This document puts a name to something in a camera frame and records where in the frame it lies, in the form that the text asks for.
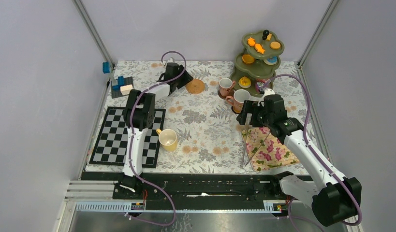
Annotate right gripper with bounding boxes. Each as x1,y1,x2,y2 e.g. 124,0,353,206
235,100,273,128

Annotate large pink floral mug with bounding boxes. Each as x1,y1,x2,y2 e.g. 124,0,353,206
225,89,251,108

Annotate purple candy packet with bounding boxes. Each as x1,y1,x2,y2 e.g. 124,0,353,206
255,82,264,94

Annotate yellow frosted donut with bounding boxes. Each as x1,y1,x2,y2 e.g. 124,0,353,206
238,76,251,88

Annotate blue frosted donut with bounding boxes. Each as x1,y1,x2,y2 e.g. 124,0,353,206
263,56,278,66

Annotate metal tongs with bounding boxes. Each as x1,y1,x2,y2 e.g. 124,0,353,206
240,127,270,169

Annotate small orange cookie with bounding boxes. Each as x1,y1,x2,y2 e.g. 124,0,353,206
254,43,265,54

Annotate orange bear cookie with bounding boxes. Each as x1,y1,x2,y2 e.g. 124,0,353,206
247,37,256,47

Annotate round orange biscuit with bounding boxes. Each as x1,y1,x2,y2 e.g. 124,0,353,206
270,41,281,50

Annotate square yellow cracker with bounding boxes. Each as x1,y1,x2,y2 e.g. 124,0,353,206
266,33,273,41

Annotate black orange face coaster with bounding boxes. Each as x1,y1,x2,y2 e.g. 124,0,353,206
231,106,242,114

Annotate dark brown round coaster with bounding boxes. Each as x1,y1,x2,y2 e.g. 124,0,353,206
218,91,229,100

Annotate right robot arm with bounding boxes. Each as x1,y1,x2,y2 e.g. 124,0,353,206
236,94,363,227

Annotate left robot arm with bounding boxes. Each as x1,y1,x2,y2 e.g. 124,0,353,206
118,62,193,199

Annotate floral tablecloth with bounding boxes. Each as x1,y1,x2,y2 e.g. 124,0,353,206
85,60,308,175

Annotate floral snack tray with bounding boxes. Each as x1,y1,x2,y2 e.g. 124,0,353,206
249,133,300,172

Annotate green three-tier serving stand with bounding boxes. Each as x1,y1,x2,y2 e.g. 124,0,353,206
230,29,285,97

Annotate toy block set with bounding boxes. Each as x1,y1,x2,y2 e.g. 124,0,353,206
110,76,133,99

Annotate yellow mug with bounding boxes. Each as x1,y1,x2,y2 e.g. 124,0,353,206
156,129,178,152

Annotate black white chessboard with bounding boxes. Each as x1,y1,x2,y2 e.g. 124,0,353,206
89,106,166,168

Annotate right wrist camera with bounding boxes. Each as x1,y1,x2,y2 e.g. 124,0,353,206
262,88,275,99

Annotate blue clip on frame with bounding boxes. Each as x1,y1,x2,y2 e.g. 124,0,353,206
102,61,111,74

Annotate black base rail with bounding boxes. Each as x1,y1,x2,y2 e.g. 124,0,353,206
81,172,289,210

